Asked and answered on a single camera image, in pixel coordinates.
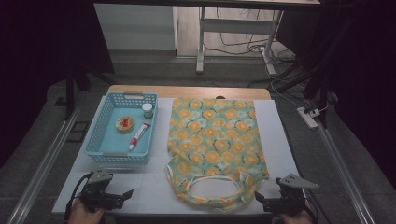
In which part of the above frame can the blue plastic basket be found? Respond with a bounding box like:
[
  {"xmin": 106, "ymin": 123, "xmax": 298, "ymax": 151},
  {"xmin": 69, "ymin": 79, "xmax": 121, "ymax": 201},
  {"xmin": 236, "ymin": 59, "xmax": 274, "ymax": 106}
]
[{"xmin": 84, "ymin": 91, "xmax": 159, "ymax": 165}]

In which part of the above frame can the black curtain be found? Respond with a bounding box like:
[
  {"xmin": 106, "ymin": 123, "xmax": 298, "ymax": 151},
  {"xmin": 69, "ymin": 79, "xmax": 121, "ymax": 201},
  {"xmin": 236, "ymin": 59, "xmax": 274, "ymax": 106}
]
[
  {"xmin": 0, "ymin": 0, "xmax": 115, "ymax": 169},
  {"xmin": 276, "ymin": 0, "xmax": 396, "ymax": 188}
]

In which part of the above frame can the black floor cable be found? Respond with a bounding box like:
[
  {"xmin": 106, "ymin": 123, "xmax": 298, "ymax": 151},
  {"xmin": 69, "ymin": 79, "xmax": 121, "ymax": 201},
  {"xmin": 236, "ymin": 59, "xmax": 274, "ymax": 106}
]
[{"xmin": 203, "ymin": 30, "xmax": 273, "ymax": 57}]

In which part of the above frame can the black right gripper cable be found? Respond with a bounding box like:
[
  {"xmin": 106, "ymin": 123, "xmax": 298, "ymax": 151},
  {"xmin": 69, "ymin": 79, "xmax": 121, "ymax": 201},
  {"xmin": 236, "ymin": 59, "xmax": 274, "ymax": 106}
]
[{"xmin": 302, "ymin": 189, "xmax": 320, "ymax": 224}]

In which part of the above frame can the small white-lidded jar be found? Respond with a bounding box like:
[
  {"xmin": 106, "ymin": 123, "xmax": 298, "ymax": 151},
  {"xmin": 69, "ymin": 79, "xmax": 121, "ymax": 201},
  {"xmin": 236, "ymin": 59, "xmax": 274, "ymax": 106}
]
[{"xmin": 142, "ymin": 103, "xmax": 154, "ymax": 119}]

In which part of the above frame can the person's right hand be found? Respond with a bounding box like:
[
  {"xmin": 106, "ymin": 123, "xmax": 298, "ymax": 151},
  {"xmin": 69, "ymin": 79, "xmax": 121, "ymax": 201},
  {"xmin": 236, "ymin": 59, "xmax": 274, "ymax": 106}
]
[{"xmin": 272, "ymin": 208, "xmax": 314, "ymax": 224}]

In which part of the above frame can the white power strip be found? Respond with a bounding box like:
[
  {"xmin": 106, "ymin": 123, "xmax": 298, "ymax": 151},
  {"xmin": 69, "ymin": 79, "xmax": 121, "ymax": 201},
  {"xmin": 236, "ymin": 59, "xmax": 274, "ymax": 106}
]
[{"xmin": 296, "ymin": 106, "xmax": 321, "ymax": 130}]

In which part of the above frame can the aluminium rail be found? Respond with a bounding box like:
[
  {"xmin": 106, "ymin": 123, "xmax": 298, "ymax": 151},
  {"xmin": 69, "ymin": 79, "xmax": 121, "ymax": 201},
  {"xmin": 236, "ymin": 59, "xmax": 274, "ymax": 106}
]
[
  {"xmin": 6, "ymin": 102, "xmax": 83, "ymax": 224},
  {"xmin": 314, "ymin": 123, "xmax": 375, "ymax": 224}
]

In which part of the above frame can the white and red tube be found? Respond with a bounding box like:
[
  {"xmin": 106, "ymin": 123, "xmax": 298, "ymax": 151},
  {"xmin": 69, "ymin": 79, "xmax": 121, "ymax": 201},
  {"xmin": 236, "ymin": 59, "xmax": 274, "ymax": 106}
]
[{"xmin": 128, "ymin": 122, "xmax": 151, "ymax": 151}]

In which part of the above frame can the person's left hand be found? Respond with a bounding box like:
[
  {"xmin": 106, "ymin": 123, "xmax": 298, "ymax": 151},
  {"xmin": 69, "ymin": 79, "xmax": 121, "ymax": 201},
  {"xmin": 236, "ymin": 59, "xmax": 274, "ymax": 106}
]
[{"xmin": 67, "ymin": 200, "xmax": 106, "ymax": 224}]

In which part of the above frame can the white-framed desk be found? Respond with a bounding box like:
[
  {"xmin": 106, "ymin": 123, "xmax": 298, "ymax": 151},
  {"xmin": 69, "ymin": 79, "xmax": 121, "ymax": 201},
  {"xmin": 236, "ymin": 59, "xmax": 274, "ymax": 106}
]
[{"xmin": 92, "ymin": 0, "xmax": 321, "ymax": 77}]

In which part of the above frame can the black metal stand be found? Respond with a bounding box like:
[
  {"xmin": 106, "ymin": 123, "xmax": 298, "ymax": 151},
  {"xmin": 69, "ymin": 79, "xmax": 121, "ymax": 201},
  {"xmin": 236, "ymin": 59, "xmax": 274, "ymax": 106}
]
[
  {"xmin": 64, "ymin": 62, "xmax": 116, "ymax": 121},
  {"xmin": 274, "ymin": 55, "xmax": 337, "ymax": 129}
]

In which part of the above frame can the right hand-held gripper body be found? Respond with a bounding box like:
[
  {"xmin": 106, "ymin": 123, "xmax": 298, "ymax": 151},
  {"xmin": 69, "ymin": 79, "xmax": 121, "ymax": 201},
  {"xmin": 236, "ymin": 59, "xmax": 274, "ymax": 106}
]
[{"xmin": 274, "ymin": 174, "xmax": 320, "ymax": 216}]

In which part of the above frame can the round yellow tin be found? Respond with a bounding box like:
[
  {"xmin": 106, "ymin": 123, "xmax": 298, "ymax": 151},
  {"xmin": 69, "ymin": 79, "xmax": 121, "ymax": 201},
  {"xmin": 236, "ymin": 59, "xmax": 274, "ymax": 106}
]
[{"xmin": 115, "ymin": 116, "xmax": 135, "ymax": 133}]

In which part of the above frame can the orange print fabric bag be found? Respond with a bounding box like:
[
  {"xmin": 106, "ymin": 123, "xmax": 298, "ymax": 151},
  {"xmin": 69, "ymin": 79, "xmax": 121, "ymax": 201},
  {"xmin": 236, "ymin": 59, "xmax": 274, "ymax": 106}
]
[{"xmin": 165, "ymin": 97, "xmax": 270, "ymax": 213}]

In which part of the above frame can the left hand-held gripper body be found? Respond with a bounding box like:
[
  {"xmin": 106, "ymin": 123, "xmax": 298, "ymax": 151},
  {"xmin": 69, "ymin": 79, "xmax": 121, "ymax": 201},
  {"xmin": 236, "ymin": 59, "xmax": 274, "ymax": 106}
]
[{"xmin": 78, "ymin": 170, "xmax": 125, "ymax": 213}]

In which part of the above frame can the white cabinet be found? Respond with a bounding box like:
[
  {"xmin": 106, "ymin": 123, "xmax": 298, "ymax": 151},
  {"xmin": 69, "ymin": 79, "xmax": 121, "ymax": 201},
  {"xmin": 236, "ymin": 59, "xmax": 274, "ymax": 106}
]
[{"xmin": 93, "ymin": 3, "xmax": 178, "ymax": 51}]

